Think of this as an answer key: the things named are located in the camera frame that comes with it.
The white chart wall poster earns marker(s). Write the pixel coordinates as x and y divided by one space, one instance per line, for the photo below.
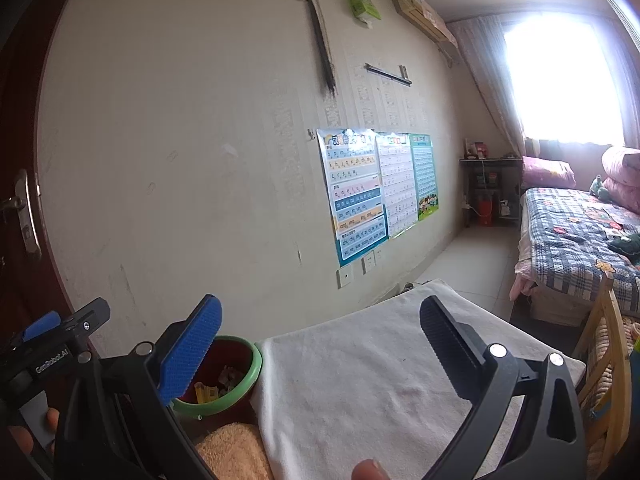
397 185

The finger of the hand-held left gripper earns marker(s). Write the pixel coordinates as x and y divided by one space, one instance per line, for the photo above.
42 325
87 320

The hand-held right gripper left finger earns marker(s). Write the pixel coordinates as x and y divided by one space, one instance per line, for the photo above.
192 347

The white wall socket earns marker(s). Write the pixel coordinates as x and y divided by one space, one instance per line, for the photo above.
381 254
368 262
345 277

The patterned curtain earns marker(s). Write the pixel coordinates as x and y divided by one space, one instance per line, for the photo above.
490 75

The small items on rack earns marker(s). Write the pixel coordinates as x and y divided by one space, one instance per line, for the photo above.
477 149

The cream printed snack wrapper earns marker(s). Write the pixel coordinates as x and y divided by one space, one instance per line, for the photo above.
230 375

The pink bed sheet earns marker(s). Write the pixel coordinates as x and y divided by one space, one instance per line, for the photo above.
522 265

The brown wooden door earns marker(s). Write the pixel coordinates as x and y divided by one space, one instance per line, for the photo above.
20 85

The brown plush toy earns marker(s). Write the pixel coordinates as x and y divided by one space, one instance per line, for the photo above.
230 452

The white table cloth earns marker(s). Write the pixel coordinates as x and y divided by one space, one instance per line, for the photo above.
375 360

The folded pink quilt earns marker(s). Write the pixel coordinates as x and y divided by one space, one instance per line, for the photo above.
622 170

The bright window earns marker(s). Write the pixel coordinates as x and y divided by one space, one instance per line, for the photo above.
562 75

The red bucket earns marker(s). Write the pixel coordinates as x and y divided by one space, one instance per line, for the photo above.
484 211

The black wall strip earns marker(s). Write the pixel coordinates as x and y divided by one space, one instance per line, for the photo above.
322 45

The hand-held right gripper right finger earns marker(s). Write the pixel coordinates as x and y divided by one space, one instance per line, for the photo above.
447 345

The bed with patchwork quilt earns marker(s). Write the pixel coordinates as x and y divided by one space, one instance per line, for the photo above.
565 240

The green rimmed red bin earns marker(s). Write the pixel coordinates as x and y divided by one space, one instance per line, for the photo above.
250 365

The green chart wall poster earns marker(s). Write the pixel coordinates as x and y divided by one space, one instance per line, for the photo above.
425 175

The wooden chair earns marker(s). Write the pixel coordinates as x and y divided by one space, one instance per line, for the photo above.
607 340

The pink pillow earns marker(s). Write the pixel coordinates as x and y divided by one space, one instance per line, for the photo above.
547 172

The dark metal shelf rack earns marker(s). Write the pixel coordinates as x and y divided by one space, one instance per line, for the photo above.
492 161

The beige air conditioner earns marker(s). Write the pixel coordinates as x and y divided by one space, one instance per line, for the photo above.
422 12

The person's right hand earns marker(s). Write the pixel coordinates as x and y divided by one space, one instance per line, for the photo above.
372 471

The dark green plush toy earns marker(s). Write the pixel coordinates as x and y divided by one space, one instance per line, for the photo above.
625 243

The long yellow snack wrapper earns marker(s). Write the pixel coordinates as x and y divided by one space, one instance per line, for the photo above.
204 392

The metal wall rail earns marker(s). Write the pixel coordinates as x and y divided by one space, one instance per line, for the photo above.
387 74

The blue letter wall poster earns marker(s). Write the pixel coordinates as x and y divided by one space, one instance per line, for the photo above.
352 195

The person's left hand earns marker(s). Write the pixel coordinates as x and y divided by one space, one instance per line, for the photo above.
21 439

